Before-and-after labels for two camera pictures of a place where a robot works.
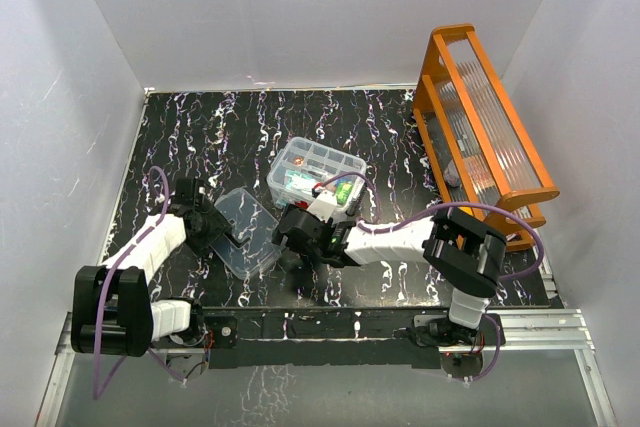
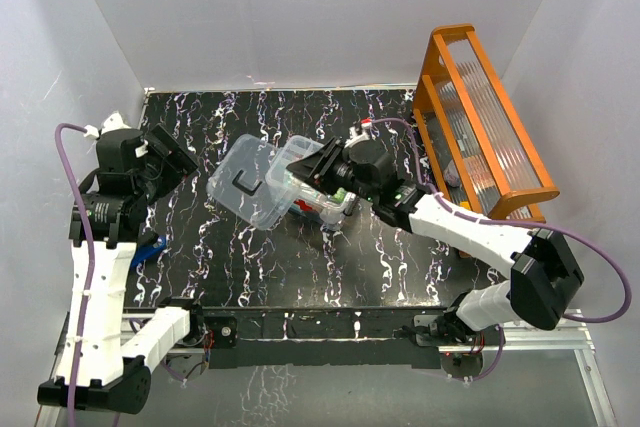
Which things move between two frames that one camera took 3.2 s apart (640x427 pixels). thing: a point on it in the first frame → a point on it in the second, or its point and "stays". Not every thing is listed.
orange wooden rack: (472, 138) stays
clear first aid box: (304, 166) stays
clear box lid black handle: (249, 245) → (254, 182)
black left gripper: (218, 227) → (179, 163)
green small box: (343, 189) stays
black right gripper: (295, 247) → (319, 167)
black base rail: (332, 338) stays
